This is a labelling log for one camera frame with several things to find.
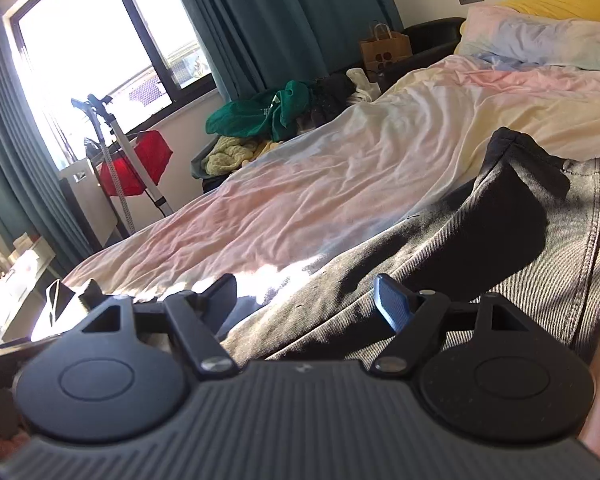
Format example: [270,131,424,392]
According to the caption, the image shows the black sweatpants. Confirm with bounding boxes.
[223,128,600,363]

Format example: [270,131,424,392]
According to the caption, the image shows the pale yellow knitted garment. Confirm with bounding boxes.
[202,136,259,177]

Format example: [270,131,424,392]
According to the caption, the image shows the red garment on rack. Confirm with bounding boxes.
[98,129,174,198]

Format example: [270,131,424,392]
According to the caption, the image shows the pastel tie-dye duvet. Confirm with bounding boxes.
[33,55,600,339]

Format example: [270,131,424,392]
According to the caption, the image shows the white desk with drawers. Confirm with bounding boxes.
[0,237,55,344]

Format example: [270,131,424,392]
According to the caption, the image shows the green garment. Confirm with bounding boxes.
[206,80,314,142]

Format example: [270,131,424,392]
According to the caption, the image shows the white cloth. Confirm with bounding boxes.
[346,67,381,105]

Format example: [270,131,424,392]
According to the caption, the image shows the black garment on sofa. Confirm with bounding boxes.
[310,73,356,127]

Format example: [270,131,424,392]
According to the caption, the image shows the teal curtain near desk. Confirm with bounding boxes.
[0,10,92,275]

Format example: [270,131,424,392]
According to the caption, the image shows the brown paper bag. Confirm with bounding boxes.
[358,23,412,76]

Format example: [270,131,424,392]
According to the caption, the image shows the black bedside sofa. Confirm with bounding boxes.
[192,18,465,192]

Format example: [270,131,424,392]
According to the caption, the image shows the black framed window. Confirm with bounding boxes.
[1,0,214,169]

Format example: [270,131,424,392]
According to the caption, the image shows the pastel tie-dye pillow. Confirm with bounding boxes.
[456,6,600,72]

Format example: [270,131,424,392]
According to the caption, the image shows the teal curtain near bed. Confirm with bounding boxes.
[182,0,403,101]

